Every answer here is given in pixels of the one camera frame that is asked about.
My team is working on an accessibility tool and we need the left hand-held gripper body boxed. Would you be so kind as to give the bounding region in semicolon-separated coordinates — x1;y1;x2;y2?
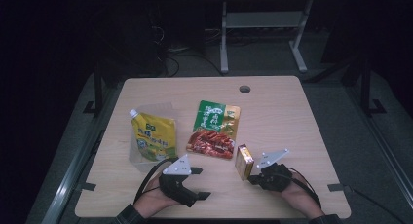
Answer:
158;154;199;208

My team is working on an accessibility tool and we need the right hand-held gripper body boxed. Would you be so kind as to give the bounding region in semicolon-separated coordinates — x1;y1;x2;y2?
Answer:
256;148;293;193

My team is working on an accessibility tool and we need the yellow and red box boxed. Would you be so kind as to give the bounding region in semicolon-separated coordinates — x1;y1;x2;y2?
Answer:
234;143;255;181

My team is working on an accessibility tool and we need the yellow sauce pouch white cap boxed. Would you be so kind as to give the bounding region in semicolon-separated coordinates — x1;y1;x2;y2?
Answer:
129;108;178;163

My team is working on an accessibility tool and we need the person's left hand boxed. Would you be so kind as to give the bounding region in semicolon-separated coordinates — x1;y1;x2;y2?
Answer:
133;174;181;218

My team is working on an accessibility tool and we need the green meat snack packet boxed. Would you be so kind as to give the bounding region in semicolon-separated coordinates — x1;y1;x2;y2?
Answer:
185;99;242;160

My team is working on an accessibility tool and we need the black metal stand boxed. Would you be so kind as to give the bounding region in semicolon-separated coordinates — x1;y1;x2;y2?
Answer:
82;62;105;117
359;55;388;117

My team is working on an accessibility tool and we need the white metal stand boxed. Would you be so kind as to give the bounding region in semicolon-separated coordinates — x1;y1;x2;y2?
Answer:
219;0;315;74

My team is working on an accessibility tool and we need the left hand-held gripper black cable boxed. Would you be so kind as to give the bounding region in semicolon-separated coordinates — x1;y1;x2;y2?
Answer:
133;157;178;205

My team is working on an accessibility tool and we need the hand-held gripper black cable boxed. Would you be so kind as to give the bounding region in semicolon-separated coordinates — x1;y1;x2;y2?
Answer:
285;167;322;209
133;157;178;205

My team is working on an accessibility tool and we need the right hand-held gripper black cable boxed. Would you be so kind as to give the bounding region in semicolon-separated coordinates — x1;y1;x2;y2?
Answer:
285;167;322;209

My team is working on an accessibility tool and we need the grey table bracket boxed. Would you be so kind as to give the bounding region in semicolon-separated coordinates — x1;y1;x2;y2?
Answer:
76;182;97;192
326;183;354;193

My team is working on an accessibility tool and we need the black floor cable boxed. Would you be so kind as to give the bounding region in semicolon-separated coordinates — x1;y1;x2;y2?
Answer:
352;188;408;224

